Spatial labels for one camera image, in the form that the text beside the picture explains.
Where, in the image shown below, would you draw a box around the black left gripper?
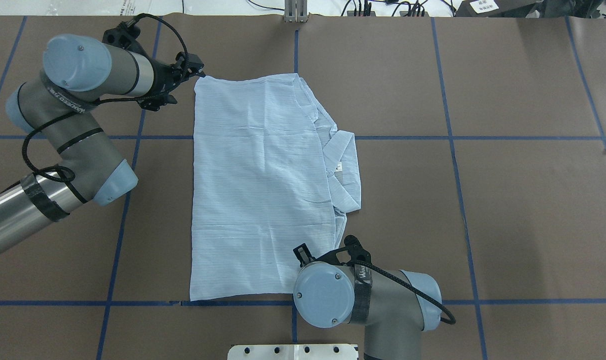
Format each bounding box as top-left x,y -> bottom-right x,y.
138,52 -> 205,112

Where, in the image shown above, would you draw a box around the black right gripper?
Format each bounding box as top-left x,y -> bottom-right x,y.
293,243 -> 316,268

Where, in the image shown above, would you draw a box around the light blue button-up shirt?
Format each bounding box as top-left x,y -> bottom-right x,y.
189,73 -> 361,301

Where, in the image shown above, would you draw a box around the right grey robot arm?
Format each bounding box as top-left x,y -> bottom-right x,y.
293,235 -> 456,360

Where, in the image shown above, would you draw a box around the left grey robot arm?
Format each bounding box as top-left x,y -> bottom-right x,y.
0,28 -> 205,255

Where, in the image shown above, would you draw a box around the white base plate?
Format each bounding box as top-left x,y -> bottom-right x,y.
227,343 -> 360,360

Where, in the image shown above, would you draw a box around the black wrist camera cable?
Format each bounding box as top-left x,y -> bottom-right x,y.
368,262 -> 457,326

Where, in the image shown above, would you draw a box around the aluminium frame post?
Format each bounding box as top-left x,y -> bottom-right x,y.
284,0 -> 309,23

